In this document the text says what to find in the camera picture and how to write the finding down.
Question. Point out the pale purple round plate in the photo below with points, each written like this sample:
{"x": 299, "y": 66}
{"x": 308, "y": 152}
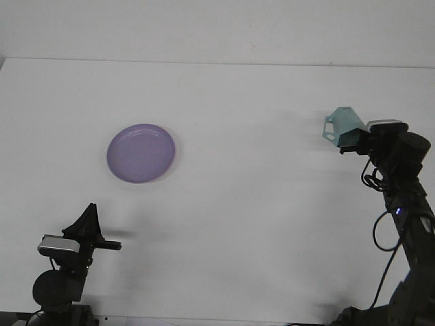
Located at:
{"x": 141, "y": 154}

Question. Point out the pale blue hexagonal cup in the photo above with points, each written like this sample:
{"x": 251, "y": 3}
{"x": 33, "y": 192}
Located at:
{"x": 345, "y": 119}

